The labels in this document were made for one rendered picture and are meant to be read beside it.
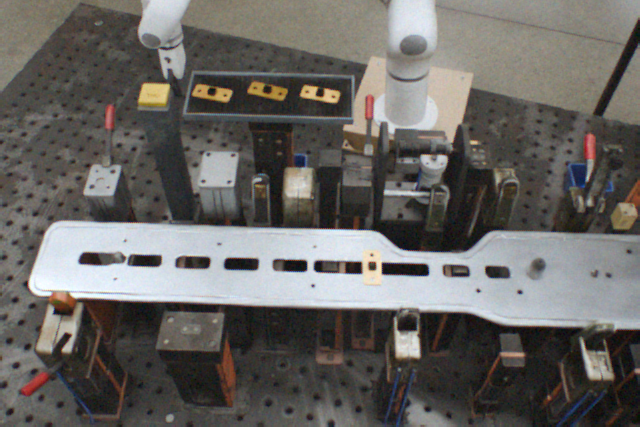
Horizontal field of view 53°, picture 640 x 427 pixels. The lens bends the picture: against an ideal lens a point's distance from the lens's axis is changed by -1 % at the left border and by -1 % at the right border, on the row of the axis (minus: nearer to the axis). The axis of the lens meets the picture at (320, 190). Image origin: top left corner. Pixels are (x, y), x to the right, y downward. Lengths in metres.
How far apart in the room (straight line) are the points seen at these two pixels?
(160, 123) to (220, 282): 0.40
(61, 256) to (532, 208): 1.24
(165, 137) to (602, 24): 2.81
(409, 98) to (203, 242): 0.72
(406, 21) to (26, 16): 2.66
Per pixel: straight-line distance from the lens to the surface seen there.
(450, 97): 2.00
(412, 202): 1.53
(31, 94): 2.31
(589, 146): 1.51
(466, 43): 3.51
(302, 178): 1.40
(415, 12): 1.61
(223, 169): 1.39
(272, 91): 1.47
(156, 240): 1.44
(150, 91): 1.51
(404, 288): 1.36
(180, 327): 1.30
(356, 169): 1.43
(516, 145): 2.07
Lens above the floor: 2.17
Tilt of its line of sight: 52 degrees down
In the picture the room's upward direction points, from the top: 1 degrees clockwise
